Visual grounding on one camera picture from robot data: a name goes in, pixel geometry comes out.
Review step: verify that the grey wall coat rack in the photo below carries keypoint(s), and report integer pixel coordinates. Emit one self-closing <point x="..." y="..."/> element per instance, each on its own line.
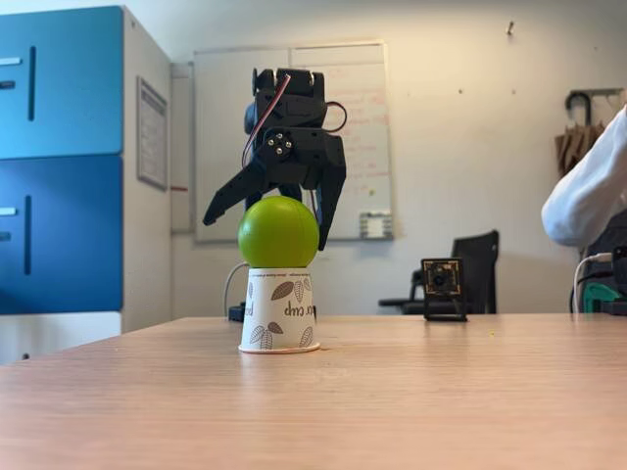
<point x="605" y="91"/>

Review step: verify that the whiteboard eraser holder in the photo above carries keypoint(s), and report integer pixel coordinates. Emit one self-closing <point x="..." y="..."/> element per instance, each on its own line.
<point x="374" y="225"/>

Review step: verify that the black chair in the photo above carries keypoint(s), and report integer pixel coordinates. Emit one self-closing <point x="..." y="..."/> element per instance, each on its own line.
<point x="477" y="264"/>

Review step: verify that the narrow grey wall board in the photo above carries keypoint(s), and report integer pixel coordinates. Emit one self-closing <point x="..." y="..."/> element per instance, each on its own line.
<point x="180" y="147"/>

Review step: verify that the large whiteboard with red writing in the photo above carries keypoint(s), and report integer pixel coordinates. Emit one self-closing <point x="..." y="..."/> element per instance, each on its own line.
<point x="220" y="122"/>

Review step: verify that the blue and grey locker cabinet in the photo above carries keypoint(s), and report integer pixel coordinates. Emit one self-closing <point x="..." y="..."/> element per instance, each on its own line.
<point x="63" y="98"/>

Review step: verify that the brown folded umbrella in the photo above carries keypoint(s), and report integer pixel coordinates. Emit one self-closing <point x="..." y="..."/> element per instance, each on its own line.
<point x="573" y="147"/>

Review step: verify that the white paper cup leaf print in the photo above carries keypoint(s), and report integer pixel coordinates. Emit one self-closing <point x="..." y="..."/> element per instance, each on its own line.
<point x="279" y="313"/>

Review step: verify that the small camera module on stand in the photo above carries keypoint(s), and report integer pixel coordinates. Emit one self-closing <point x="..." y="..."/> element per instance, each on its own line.
<point x="443" y="284"/>

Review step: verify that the person arm in white sleeve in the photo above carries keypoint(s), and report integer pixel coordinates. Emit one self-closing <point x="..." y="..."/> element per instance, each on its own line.
<point x="588" y="196"/>

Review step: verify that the small wall hook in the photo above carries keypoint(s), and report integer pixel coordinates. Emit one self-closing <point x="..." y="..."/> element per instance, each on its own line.
<point x="510" y="28"/>

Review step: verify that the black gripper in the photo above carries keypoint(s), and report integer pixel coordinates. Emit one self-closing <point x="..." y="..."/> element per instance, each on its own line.
<point x="317" y="158"/>

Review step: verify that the green table clamp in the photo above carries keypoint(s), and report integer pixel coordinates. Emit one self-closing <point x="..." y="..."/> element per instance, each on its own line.
<point x="595" y="296"/>

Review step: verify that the framed notice sheet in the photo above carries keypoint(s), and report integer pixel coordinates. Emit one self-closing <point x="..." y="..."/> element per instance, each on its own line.
<point x="152" y="132"/>

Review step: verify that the green ball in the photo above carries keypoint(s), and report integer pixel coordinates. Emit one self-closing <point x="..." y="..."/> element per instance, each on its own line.
<point x="278" y="232"/>

